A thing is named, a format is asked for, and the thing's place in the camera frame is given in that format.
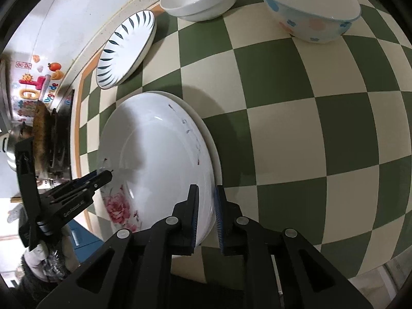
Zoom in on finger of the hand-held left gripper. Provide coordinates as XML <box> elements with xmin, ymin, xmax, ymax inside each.
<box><xmin>73</xmin><ymin>171</ymin><xmax>104</xmax><ymax>185</ymax></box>
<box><xmin>84</xmin><ymin>169</ymin><xmax>113</xmax><ymax>192</ymax></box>

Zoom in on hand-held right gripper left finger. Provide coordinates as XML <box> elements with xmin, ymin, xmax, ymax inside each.
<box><xmin>35</xmin><ymin>184</ymin><xmax>200</xmax><ymax>309</ymax></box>

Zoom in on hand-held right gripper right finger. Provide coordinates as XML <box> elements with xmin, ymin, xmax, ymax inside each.
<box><xmin>214</xmin><ymin>185</ymin><xmax>374</xmax><ymax>309</ymax></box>

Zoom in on large white pink-flower plate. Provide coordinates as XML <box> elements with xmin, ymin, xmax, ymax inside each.
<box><xmin>97</xmin><ymin>93</ymin><xmax>216</xmax><ymax>247</ymax></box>

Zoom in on white plate with dark leaf rim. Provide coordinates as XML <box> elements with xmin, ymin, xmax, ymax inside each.
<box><xmin>95</xmin><ymin>10</ymin><xmax>157</xmax><ymax>90</ymax></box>

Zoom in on person's left hand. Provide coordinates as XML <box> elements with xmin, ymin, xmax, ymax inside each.
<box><xmin>58</xmin><ymin>224</ymin><xmax>80</xmax><ymax>269</ymax></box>

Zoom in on blue kitchen cabinet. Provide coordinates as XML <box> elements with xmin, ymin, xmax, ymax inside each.
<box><xmin>69</xmin><ymin>218</ymin><xmax>104</xmax><ymax>259</ymax></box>

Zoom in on black gas stove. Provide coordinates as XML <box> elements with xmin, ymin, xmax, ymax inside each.
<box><xmin>48</xmin><ymin>89</ymin><xmax>75</xmax><ymax>181</ymax></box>

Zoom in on steel steamer pot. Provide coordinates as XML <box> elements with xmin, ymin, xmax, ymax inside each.
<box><xmin>2</xmin><ymin>125</ymin><xmax>33</xmax><ymax>172</ymax></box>

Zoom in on green checkered tablecloth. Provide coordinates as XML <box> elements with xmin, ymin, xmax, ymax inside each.
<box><xmin>75</xmin><ymin>0</ymin><xmax>412</xmax><ymax>279</ymax></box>

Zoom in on colourful wall stickers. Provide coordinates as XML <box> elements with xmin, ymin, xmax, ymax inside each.
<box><xmin>10</xmin><ymin>54</ymin><xmax>63</xmax><ymax>116</ymax></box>

